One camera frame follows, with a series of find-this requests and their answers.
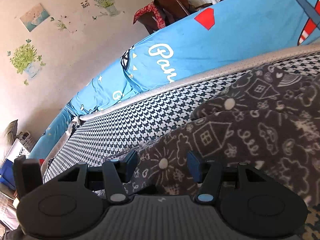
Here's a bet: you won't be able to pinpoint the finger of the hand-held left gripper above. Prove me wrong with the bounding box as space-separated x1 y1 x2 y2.
22 159 43 193
13 156 26 198

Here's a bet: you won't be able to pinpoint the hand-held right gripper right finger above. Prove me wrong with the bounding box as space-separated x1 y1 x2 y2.
187 150 269 204

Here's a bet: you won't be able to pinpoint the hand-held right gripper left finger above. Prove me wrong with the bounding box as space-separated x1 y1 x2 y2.
57 150 138 204

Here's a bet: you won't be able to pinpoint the grey doodle-print fleece jacket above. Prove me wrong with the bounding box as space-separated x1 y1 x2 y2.
95 64 320 240

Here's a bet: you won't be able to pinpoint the blue bag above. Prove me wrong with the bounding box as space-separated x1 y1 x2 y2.
0 161 16 191

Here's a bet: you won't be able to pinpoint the white patterned box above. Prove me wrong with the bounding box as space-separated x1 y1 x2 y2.
6 139 32 164

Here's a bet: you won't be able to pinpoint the grey pillow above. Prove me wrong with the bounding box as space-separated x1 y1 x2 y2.
0 119 19 160

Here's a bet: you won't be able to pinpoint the houndstooth sofa seat cushion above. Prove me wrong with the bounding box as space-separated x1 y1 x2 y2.
40 44 320 184

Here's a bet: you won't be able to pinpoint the blue printed sofa cover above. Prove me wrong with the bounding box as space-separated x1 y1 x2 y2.
27 0 320 160

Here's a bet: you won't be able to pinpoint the dark wooden chair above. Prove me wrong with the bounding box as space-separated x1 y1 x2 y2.
140 14 160 35
154 0 195 25

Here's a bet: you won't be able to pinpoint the red patterned cloth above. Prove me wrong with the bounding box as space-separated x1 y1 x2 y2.
132 1 167 29

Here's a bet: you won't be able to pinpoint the green plant wall decal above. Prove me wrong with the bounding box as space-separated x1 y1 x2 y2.
7 39 47 85

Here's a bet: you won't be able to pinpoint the pink and blue wall picture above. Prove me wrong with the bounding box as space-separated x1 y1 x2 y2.
19 3 50 32

